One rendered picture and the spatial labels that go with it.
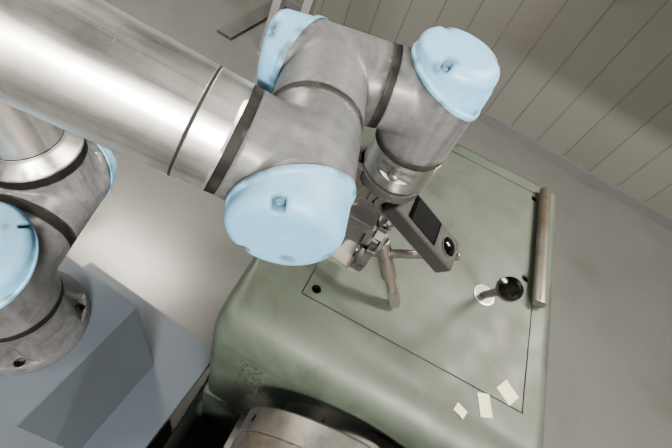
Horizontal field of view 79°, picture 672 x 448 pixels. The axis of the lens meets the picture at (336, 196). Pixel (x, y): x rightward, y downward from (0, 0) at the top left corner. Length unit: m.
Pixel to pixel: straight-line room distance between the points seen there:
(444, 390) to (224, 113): 0.49
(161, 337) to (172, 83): 0.90
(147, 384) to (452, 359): 0.69
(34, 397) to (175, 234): 1.43
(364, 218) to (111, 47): 0.32
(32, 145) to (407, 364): 0.54
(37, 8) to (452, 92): 0.26
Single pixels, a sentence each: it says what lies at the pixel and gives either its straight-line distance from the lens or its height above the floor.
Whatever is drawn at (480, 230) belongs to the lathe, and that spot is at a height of 1.26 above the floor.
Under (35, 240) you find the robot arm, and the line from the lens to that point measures 0.58.
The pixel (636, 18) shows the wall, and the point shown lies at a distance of 3.09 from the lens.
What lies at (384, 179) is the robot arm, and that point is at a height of 1.50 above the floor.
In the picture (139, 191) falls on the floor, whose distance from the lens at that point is 2.24.
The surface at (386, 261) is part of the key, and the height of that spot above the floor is 1.33.
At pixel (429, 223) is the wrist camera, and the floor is 1.44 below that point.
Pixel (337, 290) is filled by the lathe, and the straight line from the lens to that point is 0.61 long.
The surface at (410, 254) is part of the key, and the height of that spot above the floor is 1.36.
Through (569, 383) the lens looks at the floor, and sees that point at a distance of 2.52.
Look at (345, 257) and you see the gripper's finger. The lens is 0.56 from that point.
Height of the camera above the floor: 1.79
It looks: 50 degrees down
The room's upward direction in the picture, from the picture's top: 24 degrees clockwise
